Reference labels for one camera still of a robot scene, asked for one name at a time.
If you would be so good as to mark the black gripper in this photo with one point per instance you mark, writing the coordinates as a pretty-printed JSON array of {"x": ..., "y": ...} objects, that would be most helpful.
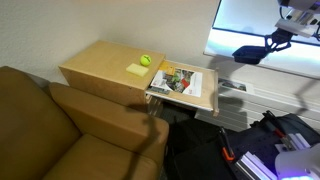
[{"x": 280, "y": 35}]

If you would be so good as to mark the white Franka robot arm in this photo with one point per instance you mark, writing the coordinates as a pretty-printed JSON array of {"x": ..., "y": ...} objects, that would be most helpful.
[{"x": 295, "y": 161}]

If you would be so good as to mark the light wooden drawer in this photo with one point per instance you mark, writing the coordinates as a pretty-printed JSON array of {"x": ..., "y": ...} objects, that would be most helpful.
[{"x": 208, "y": 88}]

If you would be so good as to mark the brochure with dark photo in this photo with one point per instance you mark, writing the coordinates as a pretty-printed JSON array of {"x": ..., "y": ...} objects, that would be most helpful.
[{"x": 235, "y": 85}]

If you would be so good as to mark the white radiator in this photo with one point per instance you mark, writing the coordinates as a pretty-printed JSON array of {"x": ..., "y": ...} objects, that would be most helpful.
[{"x": 230, "y": 110}]

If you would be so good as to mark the colourful white magazine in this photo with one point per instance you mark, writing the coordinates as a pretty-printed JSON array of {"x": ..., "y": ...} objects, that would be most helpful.
[{"x": 186, "y": 83}]

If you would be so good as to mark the short aluminium extrusion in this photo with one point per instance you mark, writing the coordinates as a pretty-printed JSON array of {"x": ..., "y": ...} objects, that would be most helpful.
[{"x": 299, "y": 140}]

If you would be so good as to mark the small orange card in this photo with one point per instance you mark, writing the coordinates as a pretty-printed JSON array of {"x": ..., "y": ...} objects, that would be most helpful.
[{"x": 170, "y": 70}]

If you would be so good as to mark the orange and black clamp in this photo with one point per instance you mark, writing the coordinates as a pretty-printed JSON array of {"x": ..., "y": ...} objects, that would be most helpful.
[{"x": 226, "y": 146}]

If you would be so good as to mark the long aluminium extrusion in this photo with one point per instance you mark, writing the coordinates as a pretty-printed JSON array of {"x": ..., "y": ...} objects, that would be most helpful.
[{"x": 255, "y": 165}]

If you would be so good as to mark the yellow-green tennis ball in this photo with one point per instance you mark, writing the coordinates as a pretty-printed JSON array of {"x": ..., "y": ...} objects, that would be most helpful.
[{"x": 145, "y": 60}]

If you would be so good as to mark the pale yellow sponge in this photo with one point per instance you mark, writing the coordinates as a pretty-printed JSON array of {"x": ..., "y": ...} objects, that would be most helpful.
[{"x": 137, "y": 69}]

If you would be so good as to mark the light wooden cabinet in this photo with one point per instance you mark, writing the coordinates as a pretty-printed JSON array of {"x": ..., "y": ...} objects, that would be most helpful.
[{"x": 106, "y": 68}]

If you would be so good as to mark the brown leather sofa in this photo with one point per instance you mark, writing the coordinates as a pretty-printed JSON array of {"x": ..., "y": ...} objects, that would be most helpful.
[{"x": 50, "y": 133}]

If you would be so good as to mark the white window frame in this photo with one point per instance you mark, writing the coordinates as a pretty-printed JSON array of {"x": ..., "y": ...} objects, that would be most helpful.
[{"x": 293, "y": 66}]

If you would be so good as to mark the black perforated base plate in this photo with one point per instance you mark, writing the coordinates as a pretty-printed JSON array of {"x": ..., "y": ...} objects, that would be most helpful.
[{"x": 256, "y": 140}]

